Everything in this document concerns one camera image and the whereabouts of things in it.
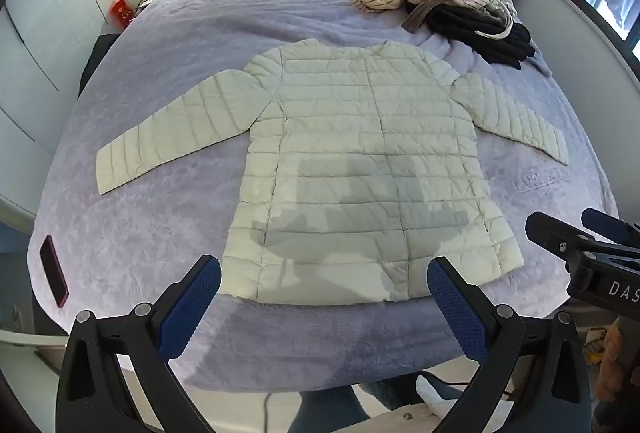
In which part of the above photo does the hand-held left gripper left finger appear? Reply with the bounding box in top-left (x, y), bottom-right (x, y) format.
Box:
top-left (55, 254), bottom-right (223, 433)

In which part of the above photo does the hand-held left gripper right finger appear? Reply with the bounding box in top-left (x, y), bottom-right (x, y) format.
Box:
top-left (426, 257), bottom-right (593, 433)

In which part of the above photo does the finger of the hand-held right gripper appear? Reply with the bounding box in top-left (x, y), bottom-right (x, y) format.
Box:
top-left (525, 212), bottom-right (601, 271)
top-left (581, 207), bottom-right (640, 246)

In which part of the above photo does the cream quilted down jacket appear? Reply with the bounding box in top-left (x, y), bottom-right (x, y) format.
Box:
top-left (95, 38), bottom-right (571, 303)

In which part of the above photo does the white cloth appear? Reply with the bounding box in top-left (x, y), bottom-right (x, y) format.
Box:
top-left (416, 374), bottom-right (467, 415)

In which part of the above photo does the lilac plush blanket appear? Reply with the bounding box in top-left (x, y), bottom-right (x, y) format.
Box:
top-left (30, 0), bottom-right (621, 394)

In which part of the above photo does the dark red phone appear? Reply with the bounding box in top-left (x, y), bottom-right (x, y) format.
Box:
top-left (39, 234), bottom-right (70, 309)

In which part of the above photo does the black knit garment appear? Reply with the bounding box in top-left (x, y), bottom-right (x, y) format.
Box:
top-left (430, 6), bottom-right (532, 69)

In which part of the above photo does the white wardrobe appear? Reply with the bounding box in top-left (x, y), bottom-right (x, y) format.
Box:
top-left (0, 0), bottom-right (121, 214)

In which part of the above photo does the red box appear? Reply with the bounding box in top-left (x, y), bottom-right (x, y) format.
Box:
top-left (111, 0), bottom-right (136, 25)

